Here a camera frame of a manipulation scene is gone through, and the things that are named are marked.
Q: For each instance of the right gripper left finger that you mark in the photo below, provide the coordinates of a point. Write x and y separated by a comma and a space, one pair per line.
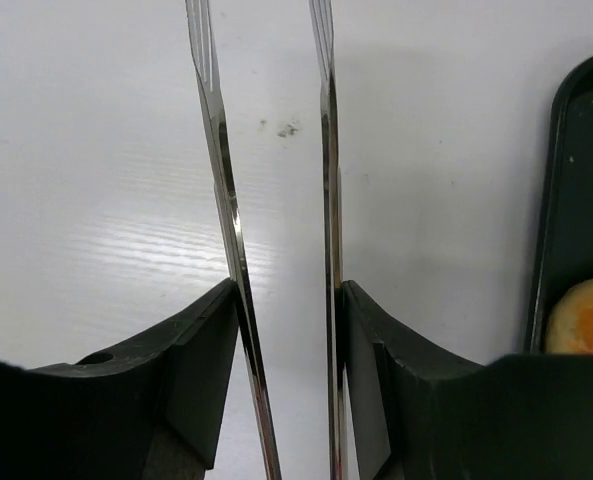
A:
149, 407

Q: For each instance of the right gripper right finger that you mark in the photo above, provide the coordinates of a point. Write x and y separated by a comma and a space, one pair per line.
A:
422, 412

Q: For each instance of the silver metal tongs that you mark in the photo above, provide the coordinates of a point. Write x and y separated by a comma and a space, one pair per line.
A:
205, 61

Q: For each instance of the black baking tray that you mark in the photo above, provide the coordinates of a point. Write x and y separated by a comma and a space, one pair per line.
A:
564, 242

